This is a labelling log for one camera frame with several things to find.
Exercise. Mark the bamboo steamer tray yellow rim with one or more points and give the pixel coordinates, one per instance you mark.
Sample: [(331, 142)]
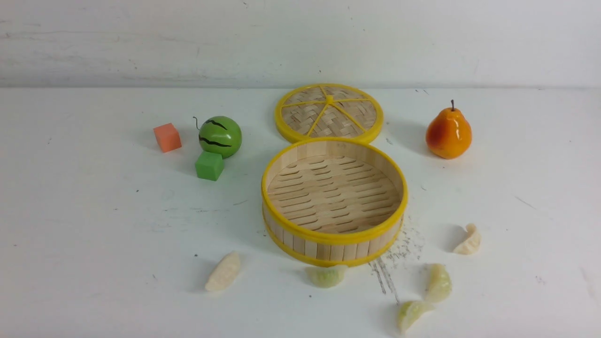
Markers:
[(329, 201)]

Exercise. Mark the pale white dumpling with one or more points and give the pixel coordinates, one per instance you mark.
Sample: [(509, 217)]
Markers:
[(224, 274)]

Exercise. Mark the white pleated dumpling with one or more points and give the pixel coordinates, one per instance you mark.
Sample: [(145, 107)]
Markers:
[(472, 242)]

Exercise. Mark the woven bamboo steamer lid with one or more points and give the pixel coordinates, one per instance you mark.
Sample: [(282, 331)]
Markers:
[(328, 110)]

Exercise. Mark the green toy watermelon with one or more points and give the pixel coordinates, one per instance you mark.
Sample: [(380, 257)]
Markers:
[(219, 135)]

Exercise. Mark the green foam cube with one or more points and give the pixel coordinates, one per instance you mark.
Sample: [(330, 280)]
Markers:
[(209, 166)]

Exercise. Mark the orange foam cube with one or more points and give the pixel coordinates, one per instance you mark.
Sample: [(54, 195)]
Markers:
[(167, 137)]

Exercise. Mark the orange yellow toy pear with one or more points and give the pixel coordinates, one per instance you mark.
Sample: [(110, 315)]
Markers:
[(449, 135)]

